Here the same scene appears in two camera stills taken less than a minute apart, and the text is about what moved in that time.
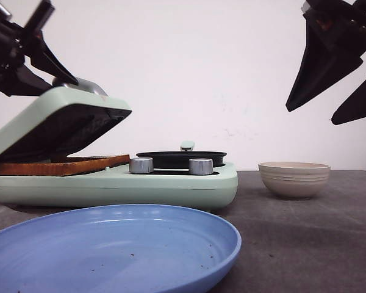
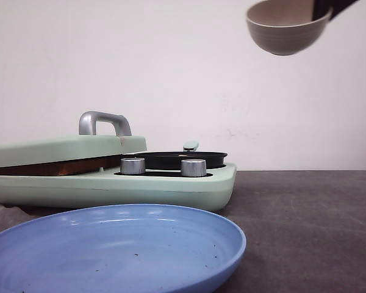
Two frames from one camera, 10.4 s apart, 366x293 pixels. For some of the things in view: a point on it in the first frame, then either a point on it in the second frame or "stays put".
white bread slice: [65, 166] stays put
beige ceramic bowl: [294, 179] -> [285, 27]
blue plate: [114, 248] stays put
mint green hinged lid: [51, 122] -> [100, 133]
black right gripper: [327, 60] -> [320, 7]
